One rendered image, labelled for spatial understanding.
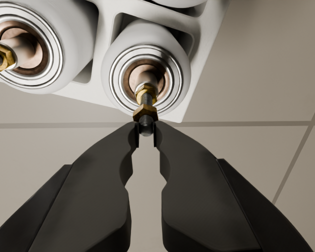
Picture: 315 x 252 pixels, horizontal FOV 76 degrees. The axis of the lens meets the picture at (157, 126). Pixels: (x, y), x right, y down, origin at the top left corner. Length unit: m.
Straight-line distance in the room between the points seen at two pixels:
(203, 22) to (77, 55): 0.15
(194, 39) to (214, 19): 0.03
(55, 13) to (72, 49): 0.03
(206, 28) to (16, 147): 0.56
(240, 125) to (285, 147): 0.17
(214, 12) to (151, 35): 0.10
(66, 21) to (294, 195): 0.84
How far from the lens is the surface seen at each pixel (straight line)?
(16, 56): 0.20
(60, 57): 0.22
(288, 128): 0.66
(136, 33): 0.21
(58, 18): 0.22
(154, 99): 0.17
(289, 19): 0.54
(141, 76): 0.20
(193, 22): 0.28
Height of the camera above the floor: 0.45
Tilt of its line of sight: 58 degrees down
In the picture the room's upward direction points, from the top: 175 degrees clockwise
